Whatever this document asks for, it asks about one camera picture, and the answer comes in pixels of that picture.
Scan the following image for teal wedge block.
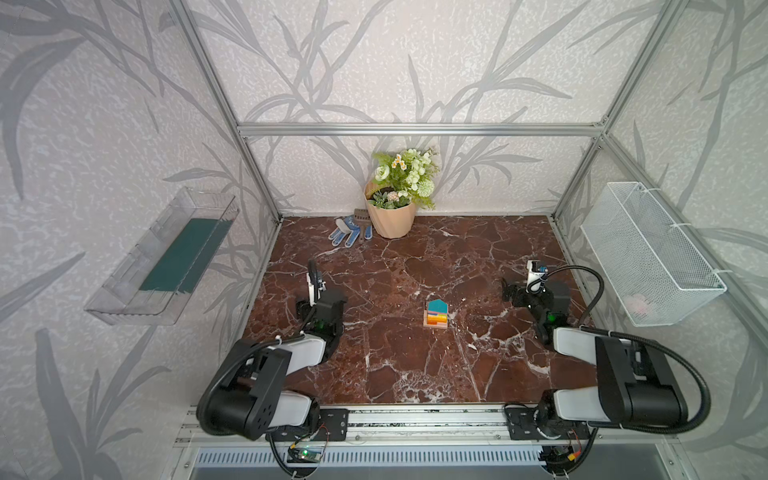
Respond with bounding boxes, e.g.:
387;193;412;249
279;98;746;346
426;299;448;316

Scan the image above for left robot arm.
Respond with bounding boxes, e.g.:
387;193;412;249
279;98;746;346
196;289;347;440

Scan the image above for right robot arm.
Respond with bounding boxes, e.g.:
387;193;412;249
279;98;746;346
501;279;706;438

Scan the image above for pink object in basket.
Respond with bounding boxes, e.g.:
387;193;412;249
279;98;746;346
623;293;651;318

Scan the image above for blue dotted work glove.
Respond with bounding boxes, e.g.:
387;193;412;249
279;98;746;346
329;215;373;248

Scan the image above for beige flower pot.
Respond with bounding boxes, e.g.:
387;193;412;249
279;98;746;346
364;181;418;239

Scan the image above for left green circuit board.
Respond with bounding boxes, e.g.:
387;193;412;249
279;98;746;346
287;446;323;464

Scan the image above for green artificial plant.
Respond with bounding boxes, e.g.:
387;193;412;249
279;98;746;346
366;148;439;210

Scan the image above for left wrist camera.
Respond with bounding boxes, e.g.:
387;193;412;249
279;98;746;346
307;259;325;306

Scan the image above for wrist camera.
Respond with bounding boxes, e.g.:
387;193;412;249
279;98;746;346
526;260;548;294
307;259;325;306

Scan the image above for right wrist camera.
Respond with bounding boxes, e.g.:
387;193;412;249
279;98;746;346
526;260;548;294

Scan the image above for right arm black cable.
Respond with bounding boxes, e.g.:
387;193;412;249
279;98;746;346
542;264;713;475

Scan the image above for white wire basket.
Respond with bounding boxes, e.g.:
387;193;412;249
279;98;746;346
581;182;727;327

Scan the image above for right base connector wires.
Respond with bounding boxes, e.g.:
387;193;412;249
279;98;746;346
538;428;586;476

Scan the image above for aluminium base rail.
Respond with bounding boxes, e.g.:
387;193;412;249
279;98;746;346
158;403;679;475

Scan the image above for clear plastic wall shelf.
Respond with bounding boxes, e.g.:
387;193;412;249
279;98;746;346
85;187;240;326

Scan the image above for aluminium cage frame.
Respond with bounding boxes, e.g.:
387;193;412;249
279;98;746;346
167;0;768;361

